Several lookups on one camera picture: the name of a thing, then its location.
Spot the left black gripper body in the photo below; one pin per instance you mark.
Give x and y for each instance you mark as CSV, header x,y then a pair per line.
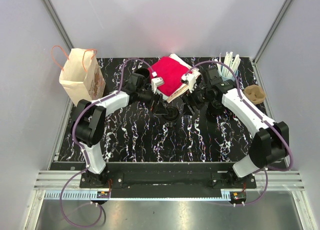
x,y
153,105

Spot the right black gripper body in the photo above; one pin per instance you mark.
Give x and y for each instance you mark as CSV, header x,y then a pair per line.
x,y
197,96

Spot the black coffee cup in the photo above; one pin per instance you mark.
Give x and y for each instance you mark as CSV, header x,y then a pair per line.
x,y
170,121
144,76

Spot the paper takeout bag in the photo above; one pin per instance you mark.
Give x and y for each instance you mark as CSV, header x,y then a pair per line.
x,y
81,76

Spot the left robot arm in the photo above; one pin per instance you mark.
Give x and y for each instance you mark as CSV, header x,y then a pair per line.
x,y
89,121

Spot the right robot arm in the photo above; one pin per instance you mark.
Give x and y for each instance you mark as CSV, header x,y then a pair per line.
x,y
270,139

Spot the stack of napkins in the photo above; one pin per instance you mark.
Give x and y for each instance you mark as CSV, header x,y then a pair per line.
x,y
183,88

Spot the red folded cloth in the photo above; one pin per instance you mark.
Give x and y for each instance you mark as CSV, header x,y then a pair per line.
x,y
171,71

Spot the blue straw holder cup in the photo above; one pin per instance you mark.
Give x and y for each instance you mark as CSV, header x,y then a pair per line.
x,y
225,73

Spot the bottom cardboard cup carrier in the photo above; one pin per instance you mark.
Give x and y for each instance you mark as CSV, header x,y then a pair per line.
x,y
255,94

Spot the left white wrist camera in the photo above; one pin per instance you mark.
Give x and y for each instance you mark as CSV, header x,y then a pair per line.
x,y
155,83

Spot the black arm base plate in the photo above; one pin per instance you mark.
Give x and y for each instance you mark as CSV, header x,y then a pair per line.
x,y
196,180

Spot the aluminium frame rail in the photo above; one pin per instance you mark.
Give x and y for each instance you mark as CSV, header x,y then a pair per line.
x,y
278,202

